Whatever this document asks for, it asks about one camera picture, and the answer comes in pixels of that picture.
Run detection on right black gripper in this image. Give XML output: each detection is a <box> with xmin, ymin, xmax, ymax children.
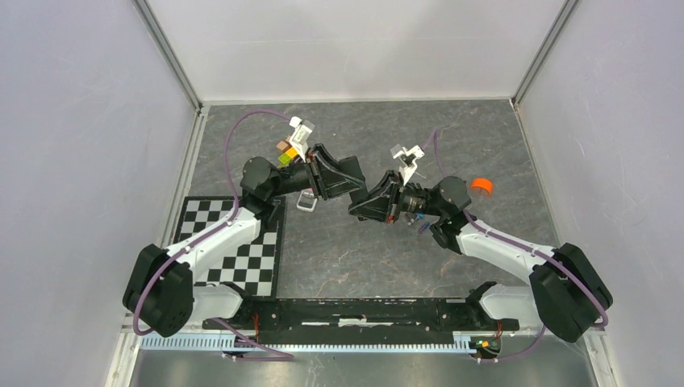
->
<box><xmin>348</xmin><ymin>170</ymin><xmax>444</xmax><ymax>224</ymax></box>

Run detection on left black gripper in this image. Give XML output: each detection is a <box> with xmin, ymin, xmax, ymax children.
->
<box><xmin>267</xmin><ymin>143</ymin><xmax>365</xmax><ymax>201</ymax></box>

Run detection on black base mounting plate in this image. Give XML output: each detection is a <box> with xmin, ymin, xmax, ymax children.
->
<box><xmin>227</xmin><ymin>298</ymin><xmax>520</xmax><ymax>345</ymax></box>

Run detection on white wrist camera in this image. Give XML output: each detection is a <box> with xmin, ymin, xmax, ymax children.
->
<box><xmin>289</xmin><ymin>116</ymin><xmax>315</xmax><ymax>160</ymax></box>
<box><xmin>390</xmin><ymin>144</ymin><xmax>424</xmax><ymax>185</ymax></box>

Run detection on tan wooden block pair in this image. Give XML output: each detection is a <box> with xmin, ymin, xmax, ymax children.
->
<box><xmin>276</xmin><ymin>141</ymin><xmax>291</xmax><ymax>153</ymax></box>

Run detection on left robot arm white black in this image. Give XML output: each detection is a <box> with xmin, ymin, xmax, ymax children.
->
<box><xmin>122</xmin><ymin>144</ymin><xmax>366</xmax><ymax>337</ymax></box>

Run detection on aluminium slotted cable duct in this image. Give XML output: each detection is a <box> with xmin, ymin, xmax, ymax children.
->
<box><xmin>140</xmin><ymin>333</ymin><xmax>482</xmax><ymax>354</ymax></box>

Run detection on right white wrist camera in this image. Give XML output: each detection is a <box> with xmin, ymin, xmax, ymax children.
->
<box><xmin>390</xmin><ymin>144</ymin><xmax>424</xmax><ymax>185</ymax></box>

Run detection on orange tape roll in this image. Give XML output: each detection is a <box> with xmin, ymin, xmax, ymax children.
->
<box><xmin>469</xmin><ymin>177</ymin><xmax>494</xmax><ymax>197</ymax></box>

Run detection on white remote control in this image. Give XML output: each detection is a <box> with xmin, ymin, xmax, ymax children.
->
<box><xmin>295</xmin><ymin>189</ymin><xmax>318</xmax><ymax>213</ymax></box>

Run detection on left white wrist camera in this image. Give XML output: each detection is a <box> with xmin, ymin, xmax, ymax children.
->
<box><xmin>289</xmin><ymin>116</ymin><xmax>315</xmax><ymax>160</ymax></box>

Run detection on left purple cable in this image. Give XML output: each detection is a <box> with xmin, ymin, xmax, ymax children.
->
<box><xmin>132</xmin><ymin>110</ymin><xmax>292</xmax><ymax>336</ymax></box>

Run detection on green yellow block stack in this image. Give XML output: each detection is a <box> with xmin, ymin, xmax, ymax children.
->
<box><xmin>277</xmin><ymin>147</ymin><xmax>298</xmax><ymax>168</ymax></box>

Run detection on black white checkerboard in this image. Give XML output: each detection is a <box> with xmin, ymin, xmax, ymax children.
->
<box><xmin>173</xmin><ymin>196</ymin><xmax>286</xmax><ymax>299</ymax></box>

